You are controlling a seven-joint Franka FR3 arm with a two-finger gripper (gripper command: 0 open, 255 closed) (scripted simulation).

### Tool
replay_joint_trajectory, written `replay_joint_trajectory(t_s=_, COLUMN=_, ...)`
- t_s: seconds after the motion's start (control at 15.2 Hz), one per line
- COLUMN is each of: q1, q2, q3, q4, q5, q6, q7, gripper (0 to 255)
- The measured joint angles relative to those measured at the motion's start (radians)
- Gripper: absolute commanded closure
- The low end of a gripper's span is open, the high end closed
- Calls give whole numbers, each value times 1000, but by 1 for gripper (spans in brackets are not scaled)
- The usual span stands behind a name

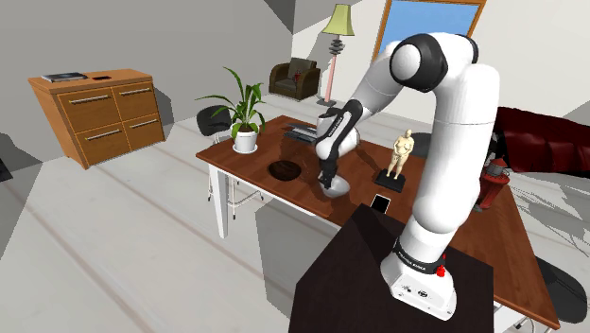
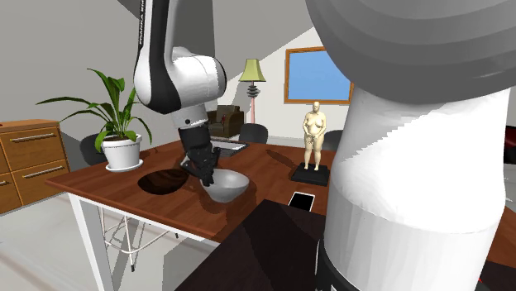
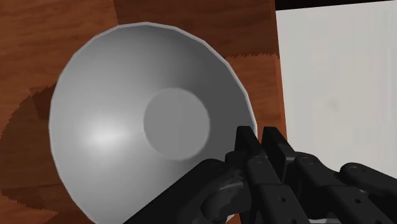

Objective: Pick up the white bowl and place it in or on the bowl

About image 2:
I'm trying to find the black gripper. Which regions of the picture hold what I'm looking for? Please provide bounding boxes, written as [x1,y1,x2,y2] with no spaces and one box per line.
[178,122,222,188]

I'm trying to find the grey bowl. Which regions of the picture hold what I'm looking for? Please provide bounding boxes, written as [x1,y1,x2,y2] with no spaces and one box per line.
[200,169,251,204]

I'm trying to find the grey flat tray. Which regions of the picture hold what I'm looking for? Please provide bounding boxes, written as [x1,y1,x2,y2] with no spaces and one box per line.
[210,138,251,159]

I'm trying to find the dark brown wooden bowl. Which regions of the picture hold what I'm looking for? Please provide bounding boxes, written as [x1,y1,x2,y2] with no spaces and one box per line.
[137,168,191,197]

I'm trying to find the dark brown armchair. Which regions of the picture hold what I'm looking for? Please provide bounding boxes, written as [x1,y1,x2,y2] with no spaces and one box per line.
[206,104,246,139]

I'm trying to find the brown table white legs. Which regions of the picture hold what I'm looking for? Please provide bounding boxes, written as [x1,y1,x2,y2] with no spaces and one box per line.
[45,136,516,291]

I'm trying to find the green plant in white pot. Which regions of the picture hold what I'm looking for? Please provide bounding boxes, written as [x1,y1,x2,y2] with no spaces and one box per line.
[36,68,154,174]

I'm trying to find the dark robot stand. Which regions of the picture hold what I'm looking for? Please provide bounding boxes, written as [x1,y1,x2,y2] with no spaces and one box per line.
[174,198,516,291]

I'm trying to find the black phone white edge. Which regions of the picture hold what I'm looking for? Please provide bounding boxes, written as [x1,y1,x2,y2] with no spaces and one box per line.
[288,191,316,212]

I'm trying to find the floor lamp green shade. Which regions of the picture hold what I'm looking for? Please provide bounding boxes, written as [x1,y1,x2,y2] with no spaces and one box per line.
[237,58,267,124]

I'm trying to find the beige human figure black base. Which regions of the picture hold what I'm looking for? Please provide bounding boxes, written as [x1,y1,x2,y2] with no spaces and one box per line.
[290,101,331,188]

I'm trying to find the wooden chest of drawers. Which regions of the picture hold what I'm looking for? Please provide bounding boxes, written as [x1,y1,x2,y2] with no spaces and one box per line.
[0,118,71,215]

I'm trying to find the blue wall picture wooden frame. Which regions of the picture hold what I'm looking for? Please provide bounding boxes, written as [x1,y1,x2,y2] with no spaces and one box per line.
[283,46,356,106]

